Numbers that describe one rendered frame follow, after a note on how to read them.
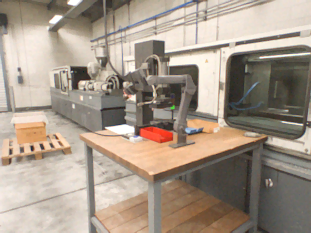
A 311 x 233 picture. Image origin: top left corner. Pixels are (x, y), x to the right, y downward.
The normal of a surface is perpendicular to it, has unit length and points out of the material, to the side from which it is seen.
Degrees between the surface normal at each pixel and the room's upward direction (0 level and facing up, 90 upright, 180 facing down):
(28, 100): 90
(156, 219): 90
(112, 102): 90
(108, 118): 90
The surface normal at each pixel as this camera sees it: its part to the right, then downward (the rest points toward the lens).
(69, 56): 0.58, 0.14
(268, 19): -0.82, 0.11
